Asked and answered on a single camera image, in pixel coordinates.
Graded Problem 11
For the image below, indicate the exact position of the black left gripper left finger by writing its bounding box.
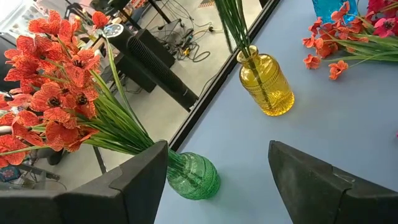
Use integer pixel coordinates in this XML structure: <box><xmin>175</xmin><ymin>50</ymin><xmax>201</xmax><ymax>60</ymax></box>
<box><xmin>0</xmin><ymin>139</ymin><xmax>169</xmax><ymax>224</ymax></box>

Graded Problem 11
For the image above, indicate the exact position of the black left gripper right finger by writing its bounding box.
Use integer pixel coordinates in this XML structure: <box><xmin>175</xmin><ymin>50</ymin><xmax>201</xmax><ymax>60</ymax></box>
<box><xmin>268</xmin><ymin>139</ymin><xmax>398</xmax><ymax>224</ymax></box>

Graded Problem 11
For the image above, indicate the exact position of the orange artificial flower bunch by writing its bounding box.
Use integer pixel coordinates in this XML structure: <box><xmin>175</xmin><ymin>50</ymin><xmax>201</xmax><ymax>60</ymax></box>
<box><xmin>303</xmin><ymin>1</ymin><xmax>398</xmax><ymax>81</ymax></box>
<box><xmin>3</xmin><ymin>9</ymin><xmax>156</xmax><ymax>150</ymax></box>
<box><xmin>0</xmin><ymin>81</ymin><xmax>162</xmax><ymax>169</ymax></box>

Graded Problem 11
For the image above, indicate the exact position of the pink artificial flower bunch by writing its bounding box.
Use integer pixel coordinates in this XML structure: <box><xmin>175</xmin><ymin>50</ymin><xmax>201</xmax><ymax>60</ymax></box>
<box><xmin>366</xmin><ymin>0</ymin><xmax>398</xmax><ymax>38</ymax></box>

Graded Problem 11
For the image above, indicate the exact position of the purple artificial flower bunch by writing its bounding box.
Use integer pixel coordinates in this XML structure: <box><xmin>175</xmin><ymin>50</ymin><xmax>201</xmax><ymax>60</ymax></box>
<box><xmin>214</xmin><ymin>0</ymin><xmax>261</xmax><ymax>60</ymax></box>

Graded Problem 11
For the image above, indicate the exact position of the green glass vase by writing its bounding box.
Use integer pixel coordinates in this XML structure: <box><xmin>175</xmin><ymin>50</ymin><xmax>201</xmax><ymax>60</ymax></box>
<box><xmin>166</xmin><ymin>149</ymin><xmax>221</xmax><ymax>201</ymax></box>

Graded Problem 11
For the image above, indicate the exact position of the yellow glass vase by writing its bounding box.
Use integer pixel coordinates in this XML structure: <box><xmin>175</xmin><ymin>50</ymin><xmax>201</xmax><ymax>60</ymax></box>
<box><xmin>236</xmin><ymin>45</ymin><xmax>295</xmax><ymax>117</ymax></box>

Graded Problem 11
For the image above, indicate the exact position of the blue glass vase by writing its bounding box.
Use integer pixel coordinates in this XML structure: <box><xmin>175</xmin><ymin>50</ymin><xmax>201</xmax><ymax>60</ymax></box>
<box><xmin>312</xmin><ymin>0</ymin><xmax>358</xmax><ymax>24</ymax></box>

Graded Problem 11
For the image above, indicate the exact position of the blue table mat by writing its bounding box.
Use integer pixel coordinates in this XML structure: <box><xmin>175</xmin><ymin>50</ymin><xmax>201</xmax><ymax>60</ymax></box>
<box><xmin>154</xmin><ymin>0</ymin><xmax>398</xmax><ymax>224</ymax></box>

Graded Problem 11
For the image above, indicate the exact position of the black aluminium table frame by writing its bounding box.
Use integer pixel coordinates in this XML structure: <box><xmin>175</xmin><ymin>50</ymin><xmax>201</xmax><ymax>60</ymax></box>
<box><xmin>169</xmin><ymin>0</ymin><xmax>280</xmax><ymax>152</ymax></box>

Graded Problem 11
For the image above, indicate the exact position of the tangle of floor cables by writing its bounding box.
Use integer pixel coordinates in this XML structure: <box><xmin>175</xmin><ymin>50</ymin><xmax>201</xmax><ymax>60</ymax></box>
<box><xmin>155</xmin><ymin>14</ymin><xmax>216</xmax><ymax>63</ymax></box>

